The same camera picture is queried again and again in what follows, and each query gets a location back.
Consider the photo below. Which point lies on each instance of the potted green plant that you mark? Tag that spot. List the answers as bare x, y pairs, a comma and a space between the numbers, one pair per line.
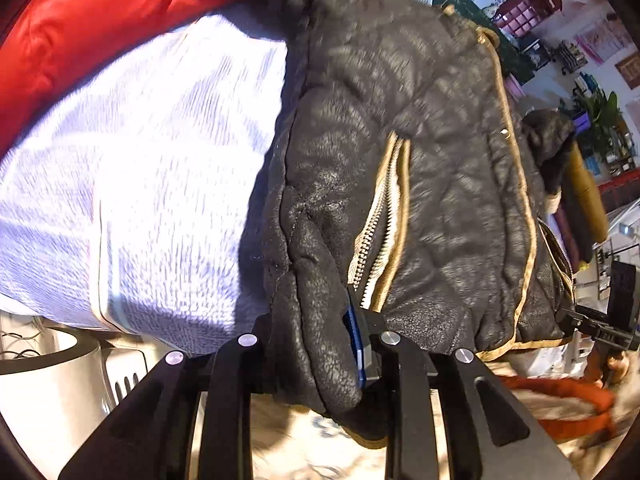
600, 115

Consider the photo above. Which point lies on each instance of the white round bin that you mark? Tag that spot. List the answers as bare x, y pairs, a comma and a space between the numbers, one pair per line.
45, 390

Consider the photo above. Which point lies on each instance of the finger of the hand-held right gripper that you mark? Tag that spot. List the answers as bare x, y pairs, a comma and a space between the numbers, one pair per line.
595, 327

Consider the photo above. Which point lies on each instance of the black leather fur-collar jacket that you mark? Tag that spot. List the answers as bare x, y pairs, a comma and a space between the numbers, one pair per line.
440, 170

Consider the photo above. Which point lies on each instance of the light blue checked bed sheet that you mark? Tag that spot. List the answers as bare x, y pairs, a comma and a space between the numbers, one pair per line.
150, 185

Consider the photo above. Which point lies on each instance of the green hedge wall panel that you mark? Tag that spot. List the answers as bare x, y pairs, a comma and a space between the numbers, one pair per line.
495, 45

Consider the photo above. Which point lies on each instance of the orange cloth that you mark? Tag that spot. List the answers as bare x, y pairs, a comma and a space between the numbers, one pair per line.
560, 400

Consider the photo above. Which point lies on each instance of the red down jacket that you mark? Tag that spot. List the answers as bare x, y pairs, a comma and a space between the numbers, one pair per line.
100, 25

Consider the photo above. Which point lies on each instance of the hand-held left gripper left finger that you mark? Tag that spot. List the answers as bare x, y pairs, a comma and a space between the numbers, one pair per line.
235, 375

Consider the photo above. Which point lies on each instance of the brown fur-trimmed coat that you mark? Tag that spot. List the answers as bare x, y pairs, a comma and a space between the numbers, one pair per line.
582, 195

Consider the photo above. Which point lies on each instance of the red phone booth cabinet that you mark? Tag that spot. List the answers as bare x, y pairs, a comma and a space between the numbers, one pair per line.
530, 7

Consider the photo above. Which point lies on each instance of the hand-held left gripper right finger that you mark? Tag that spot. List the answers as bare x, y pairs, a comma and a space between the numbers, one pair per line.
361, 355

